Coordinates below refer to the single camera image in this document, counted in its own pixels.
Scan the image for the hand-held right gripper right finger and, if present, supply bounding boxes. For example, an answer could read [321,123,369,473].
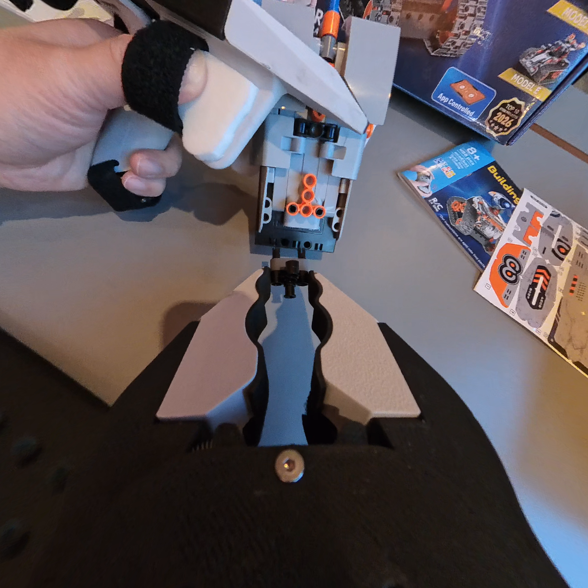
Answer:
[301,271,422,445]

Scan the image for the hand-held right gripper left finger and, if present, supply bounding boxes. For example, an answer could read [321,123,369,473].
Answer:
[156,268,272,447]

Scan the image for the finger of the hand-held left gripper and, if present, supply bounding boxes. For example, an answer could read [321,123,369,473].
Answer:
[224,0,374,135]

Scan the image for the grey building block robot model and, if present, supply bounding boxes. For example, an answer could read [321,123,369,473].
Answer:
[250,0,402,255]

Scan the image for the small black connector piece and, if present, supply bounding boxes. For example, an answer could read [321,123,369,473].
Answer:
[269,248,309,299]

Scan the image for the grey desk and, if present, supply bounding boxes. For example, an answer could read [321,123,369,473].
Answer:
[0,9,588,588]

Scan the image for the person's left hand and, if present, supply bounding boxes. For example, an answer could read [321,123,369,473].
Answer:
[0,19,208,197]

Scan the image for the blue instruction booklet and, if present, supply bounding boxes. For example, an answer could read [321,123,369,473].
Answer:
[397,140,524,272]

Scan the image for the robot sticker sheet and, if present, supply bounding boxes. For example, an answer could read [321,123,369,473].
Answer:
[473,187,588,377]

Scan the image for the blue robot kit box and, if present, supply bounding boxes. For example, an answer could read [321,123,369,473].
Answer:
[317,0,588,145]

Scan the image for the dark studded edge strip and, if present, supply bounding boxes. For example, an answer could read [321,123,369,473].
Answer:
[0,328,111,588]

